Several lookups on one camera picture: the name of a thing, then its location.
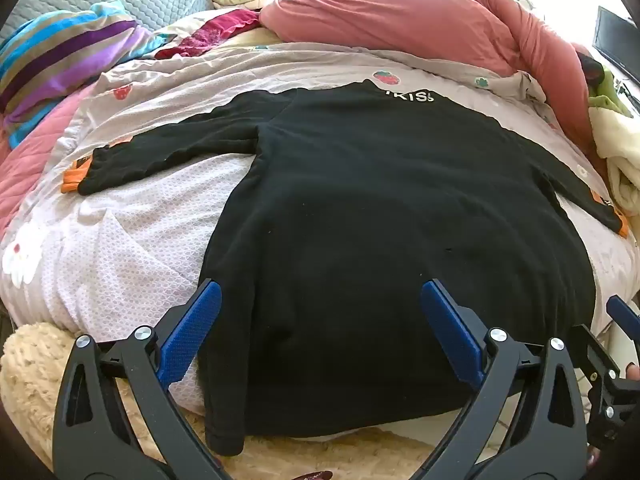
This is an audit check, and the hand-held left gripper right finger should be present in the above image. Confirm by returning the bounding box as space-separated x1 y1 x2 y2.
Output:
419 280 589 480

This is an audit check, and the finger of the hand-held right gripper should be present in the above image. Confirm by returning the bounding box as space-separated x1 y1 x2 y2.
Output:
605 295 640 342
570 324 622 387

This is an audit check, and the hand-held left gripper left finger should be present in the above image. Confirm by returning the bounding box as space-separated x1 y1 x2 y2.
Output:
51 279 236 480

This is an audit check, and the black sweater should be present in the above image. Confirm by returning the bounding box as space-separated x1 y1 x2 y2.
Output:
77 79 632 457

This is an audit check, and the printed pinkish-grey quilt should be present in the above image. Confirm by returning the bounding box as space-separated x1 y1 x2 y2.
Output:
0 42 636 441

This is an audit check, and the white fleece blanket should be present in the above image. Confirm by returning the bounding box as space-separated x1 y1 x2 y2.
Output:
589 105 640 217

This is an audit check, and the cream fluffy blanket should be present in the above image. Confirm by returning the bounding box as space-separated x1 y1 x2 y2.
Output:
0 322 451 480

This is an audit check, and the green cloth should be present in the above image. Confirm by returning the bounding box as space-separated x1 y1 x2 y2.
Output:
590 65 632 116

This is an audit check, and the black cloth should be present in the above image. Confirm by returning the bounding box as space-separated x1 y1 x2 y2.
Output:
575 52 607 92

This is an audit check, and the black flat screen television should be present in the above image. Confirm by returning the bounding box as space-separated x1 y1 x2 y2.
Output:
592 6 640 86

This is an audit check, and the red cloth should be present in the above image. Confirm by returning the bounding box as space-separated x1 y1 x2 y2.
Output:
155 10 261 61

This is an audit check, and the striped purple blue cloth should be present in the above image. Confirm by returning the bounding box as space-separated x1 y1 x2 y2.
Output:
0 2 166 151

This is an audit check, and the pink duvet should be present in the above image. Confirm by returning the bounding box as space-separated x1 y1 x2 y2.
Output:
259 0 608 161

